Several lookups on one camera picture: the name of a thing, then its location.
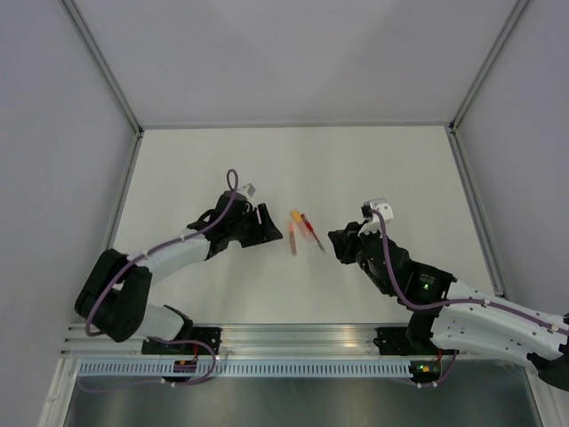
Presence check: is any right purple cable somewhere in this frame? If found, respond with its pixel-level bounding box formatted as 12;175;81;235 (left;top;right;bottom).
371;208;569;337

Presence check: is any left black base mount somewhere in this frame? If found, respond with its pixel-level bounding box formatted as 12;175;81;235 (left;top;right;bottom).
141;326;223;356

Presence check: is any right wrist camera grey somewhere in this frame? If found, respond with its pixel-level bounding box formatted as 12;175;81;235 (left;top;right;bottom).
358;198;394;235

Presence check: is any aluminium frame right post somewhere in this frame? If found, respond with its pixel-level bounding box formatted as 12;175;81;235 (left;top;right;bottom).
448;0;533;133

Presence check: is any white slotted cable duct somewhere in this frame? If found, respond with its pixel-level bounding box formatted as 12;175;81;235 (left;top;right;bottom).
78;359;412;378

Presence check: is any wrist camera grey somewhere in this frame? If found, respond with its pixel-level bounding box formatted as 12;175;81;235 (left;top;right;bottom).
237;183;256;199
358;198;394;235

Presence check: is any slim orange-tip pen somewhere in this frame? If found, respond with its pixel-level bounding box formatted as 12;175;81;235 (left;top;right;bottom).
288;222;298;257

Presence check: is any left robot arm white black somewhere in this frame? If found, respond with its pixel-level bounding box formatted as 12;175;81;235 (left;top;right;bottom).
75;190;283;354

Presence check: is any aluminium frame left post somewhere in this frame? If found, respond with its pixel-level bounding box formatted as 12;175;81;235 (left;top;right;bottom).
59;0;144;137

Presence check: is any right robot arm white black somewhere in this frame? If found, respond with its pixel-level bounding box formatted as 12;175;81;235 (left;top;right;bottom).
328;222;568;391

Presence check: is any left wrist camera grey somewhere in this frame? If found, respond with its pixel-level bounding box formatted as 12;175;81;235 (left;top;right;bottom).
237;183;256;199

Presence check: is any red thin pen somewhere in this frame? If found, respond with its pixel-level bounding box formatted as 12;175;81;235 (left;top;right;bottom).
301;213;326;254

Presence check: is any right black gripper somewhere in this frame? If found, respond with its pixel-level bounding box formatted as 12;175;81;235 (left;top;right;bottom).
327;220;391;295

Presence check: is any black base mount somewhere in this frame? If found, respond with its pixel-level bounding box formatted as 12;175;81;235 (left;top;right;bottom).
373;326;460;356
141;326;223;356

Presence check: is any aluminium frame post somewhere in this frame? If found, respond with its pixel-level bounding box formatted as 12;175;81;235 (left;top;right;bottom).
448;0;533;133
59;0;144;137

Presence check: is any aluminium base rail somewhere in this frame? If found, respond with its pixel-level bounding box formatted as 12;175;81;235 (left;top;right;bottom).
60;322;546;359

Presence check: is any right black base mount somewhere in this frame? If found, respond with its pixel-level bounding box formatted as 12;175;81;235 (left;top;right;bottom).
373;326;460;356

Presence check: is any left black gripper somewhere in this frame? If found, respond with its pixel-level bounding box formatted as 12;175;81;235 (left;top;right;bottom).
228;205;283;248

